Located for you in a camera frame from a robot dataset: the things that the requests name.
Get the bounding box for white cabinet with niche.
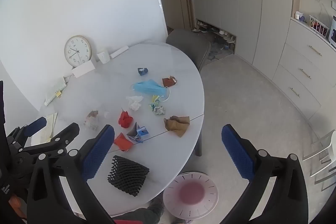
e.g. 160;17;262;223
184;0;240;55

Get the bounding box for white paper sheets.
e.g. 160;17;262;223
30;112;58;146

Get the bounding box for flattened blue white carton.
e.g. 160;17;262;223
126;122;150;144

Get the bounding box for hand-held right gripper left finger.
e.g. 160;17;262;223
26;124;116;224

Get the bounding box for crumpled clear plastic wrapper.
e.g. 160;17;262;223
83;110;109;130

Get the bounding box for crumpled white tissue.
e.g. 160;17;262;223
125;95;144;111

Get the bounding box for tall white wardrobe cabinet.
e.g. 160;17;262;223
234;0;294;81

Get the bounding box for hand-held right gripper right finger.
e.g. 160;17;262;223
221;124;309;224

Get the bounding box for crumpled red paper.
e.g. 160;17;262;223
118;108;132;128

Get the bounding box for white mug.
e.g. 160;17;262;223
97;49;110;64

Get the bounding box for blue face mask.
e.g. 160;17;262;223
130;79;172;102

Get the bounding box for pink round trash bin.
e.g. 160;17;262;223
163;172;219;220

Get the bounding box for white wire dish rack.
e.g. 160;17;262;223
308;14;332;39

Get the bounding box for crumpled green yellow paper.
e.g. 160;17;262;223
149;94;161;110

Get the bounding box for white chair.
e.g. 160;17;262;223
302;131;336;186

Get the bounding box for person's dark clothing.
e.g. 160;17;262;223
113;196;166;224

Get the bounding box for white drawer cabinet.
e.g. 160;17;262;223
271;18;336;123

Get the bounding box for row of shoes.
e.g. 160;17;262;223
193;19;237;52

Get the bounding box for round gold-rimmed wall clock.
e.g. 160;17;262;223
64;35;92;68

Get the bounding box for long flat white box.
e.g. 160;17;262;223
110;46;130;59

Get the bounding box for white countertop appliance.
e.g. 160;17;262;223
328;15;336;49

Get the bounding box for flat red paper piece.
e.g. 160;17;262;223
113;133;134;152

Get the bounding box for black foam net sleeve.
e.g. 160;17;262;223
107;155;150;197

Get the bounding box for crumpled brown wrapper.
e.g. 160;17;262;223
162;76;178;87

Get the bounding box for crumpled brown paper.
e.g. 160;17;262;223
164;115;190;138

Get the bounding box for grey chair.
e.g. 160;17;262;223
166;29;212;72

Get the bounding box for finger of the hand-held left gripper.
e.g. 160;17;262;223
7;116;48;147
16;122;80;161

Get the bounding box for white rectangular box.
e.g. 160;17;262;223
71;60;96;79

